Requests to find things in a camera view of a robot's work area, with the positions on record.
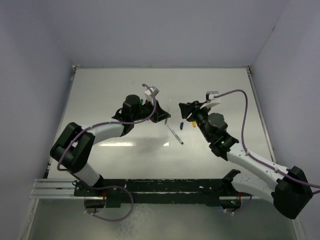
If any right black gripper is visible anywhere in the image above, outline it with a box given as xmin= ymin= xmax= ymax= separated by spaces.
xmin=179 ymin=101 xmax=212 ymax=142

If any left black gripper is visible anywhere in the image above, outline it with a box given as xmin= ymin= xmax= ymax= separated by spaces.
xmin=131 ymin=98 xmax=170 ymax=124

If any yellow marker pen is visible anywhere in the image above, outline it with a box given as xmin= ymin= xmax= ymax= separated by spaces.
xmin=164 ymin=98 xmax=172 ymax=125

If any blue marker pen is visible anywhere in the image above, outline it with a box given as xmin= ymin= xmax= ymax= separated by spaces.
xmin=167 ymin=125 xmax=184 ymax=145

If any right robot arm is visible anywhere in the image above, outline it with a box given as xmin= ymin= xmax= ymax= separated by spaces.
xmin=178 ymin=101 xmax=314 ymax=220

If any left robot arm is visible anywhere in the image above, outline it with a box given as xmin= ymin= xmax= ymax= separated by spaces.
xmin=50 ymin=94 xmax=171 ymax=196

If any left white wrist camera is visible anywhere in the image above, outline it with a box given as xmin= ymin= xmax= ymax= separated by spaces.
xmin=144 ymin=86 xmax=159 ymax=105

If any aluminium rail right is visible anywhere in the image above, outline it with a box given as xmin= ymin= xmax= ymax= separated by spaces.
xmin=245 ymin=66 xmax=277 ymax=163

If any aluminium rail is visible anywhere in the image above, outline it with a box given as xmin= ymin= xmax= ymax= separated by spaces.
xmin=29 ymin=178 xmax=85 ymax=200
xmin=245 ymin=66 xmax=277 ymax=163

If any black base frame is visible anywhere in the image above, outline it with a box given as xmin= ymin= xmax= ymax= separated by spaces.
xmin=72 ymin=169 xmax=241 ymax=209

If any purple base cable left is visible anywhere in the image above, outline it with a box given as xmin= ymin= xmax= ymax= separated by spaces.
xmin=83 ymin=185 xmax=136 ymax=222

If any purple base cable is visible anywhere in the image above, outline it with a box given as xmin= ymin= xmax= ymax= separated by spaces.
xmin=83 ymin=185 xmax=136 ymax=222
xmin=223 ymin=194 xmax=253 ymax=216

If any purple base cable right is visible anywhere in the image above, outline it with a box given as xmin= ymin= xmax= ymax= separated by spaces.
xmin=223 ymin=194 xmax=253 ymax=216

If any aluminium rail front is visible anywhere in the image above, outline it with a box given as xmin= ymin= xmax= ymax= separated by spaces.
xmin=29 ymin=178 xmax=85 ymax=200

